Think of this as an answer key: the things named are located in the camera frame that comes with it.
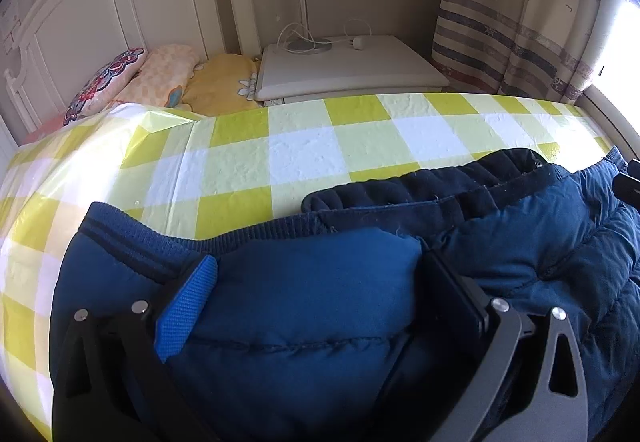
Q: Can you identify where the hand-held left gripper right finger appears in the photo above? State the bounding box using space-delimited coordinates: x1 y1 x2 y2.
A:
422 249 591 442

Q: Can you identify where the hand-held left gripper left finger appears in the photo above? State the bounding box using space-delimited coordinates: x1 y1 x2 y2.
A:
50 253 219 442

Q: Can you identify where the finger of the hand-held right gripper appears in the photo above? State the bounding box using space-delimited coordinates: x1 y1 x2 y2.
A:
612 160 640 214

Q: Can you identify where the blue quilted jacket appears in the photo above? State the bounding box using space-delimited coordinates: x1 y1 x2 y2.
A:
50 148 640 442

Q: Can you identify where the window sill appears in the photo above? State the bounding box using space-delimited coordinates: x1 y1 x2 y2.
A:
575 86 640 160

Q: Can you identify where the window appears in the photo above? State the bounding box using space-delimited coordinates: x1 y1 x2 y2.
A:
590 0 640 98

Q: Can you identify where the sailboat print curtain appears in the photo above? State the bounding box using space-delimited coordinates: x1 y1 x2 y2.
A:
431 0 632 104

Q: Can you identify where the yellow checkered bed cover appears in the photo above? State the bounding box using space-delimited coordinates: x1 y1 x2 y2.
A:
0 92 619 429

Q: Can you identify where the pink blanket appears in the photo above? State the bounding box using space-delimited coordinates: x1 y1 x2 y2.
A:
22 115 69 144

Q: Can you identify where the yellow flower print bedsheet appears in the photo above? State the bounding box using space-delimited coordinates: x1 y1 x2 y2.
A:
181 53 264 116

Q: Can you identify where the cream checkered pillow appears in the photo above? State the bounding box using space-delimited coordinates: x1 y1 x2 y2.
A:
112 44 202 111

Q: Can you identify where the colourful patterned pillow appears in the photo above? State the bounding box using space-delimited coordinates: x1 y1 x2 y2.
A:
62 47 150 127

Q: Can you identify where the white nightstand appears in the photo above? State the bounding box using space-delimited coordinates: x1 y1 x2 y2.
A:
254 35 451 106

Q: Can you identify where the white charger plug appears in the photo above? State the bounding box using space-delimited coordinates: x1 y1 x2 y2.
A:
344 20 374 52

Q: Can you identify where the white wooden headboard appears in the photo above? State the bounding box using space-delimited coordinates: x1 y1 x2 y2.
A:
0 0 264 149

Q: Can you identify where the white lamp cable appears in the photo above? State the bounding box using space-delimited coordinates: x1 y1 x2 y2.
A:
276 21 312 49

